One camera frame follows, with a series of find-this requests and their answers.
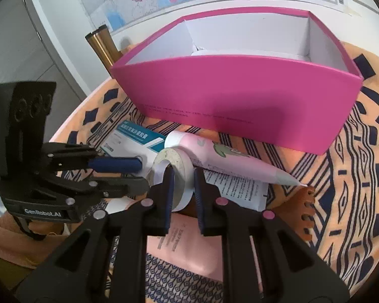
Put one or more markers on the gold metal thermos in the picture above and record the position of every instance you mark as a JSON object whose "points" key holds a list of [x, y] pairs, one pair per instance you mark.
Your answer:
{"points": [[102, 47]]}

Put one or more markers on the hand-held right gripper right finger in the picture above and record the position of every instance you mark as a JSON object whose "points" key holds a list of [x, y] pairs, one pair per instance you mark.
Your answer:
{"points": [[199, 202]]}

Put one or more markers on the plain pink cosmetic tube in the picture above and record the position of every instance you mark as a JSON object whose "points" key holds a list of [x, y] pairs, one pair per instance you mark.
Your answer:
{"points": [[183, 246]]}

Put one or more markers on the grey door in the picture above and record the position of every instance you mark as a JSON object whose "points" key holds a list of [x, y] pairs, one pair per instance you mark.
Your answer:
{"points": [[19, 38]]}

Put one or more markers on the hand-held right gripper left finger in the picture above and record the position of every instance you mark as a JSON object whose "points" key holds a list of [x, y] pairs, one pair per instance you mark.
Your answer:
{"points": [[168, 195]]}

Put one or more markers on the white tape roll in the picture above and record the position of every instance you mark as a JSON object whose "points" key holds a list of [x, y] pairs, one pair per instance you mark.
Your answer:
{"points": [[180, 164]]}

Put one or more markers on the brown comb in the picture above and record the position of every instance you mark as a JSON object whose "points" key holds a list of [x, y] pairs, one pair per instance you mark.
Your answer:
{"points": [[303, 202]]}

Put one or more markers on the white printed tube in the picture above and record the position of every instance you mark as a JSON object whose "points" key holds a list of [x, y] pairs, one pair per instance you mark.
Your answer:
{"points": [[240, 189]]}

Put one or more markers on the blue patterned cloth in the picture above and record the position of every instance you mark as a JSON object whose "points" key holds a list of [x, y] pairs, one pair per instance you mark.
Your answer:
{"points": [[177, 284]]}

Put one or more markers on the person's left forearm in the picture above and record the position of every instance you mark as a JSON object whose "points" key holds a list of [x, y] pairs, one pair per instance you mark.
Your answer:
{"points": [[6, 240]]}

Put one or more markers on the white and teal medicine box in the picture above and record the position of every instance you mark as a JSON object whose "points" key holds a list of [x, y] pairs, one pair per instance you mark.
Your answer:
{"points": [[129, 139]]}

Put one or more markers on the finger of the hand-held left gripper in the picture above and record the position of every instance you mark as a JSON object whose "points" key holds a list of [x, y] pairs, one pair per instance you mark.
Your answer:
{"points": [[126, 186], [113, 164]]}

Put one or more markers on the pink tube with green print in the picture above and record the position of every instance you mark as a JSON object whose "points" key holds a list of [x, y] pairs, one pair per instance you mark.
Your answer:
{"points": [[214, 151]]}

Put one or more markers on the pink cardboard box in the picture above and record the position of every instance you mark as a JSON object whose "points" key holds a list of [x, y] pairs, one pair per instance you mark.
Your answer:
{"points": [[240, 94]]}

